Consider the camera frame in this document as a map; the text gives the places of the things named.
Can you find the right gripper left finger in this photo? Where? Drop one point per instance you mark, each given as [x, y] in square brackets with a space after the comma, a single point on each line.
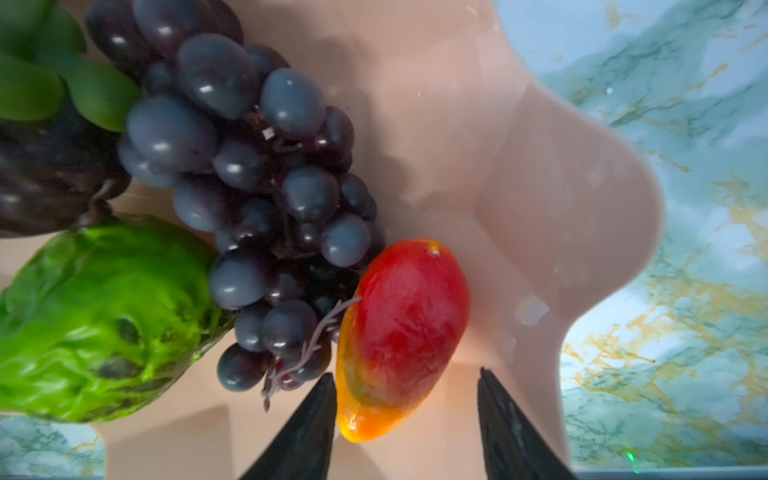
[302, 448]

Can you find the red yellow peach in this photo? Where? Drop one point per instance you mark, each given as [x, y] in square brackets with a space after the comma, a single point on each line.
[412, 309]

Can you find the dark mangosteen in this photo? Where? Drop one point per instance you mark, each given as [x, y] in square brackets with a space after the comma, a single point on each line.
[61, 118]

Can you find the aluminium front rail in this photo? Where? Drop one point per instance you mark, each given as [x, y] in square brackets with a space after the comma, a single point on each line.
[703, 473]

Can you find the pink scalloped fruit plate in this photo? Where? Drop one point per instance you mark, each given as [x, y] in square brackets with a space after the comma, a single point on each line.
[547, 212]

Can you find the purple grape bunch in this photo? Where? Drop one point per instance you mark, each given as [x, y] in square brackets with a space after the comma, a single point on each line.
[255, 156]

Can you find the green apple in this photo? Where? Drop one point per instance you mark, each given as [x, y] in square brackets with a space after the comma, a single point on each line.
[101, 321]

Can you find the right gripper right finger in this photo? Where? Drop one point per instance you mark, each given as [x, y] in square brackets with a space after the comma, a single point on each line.
[512, 447]

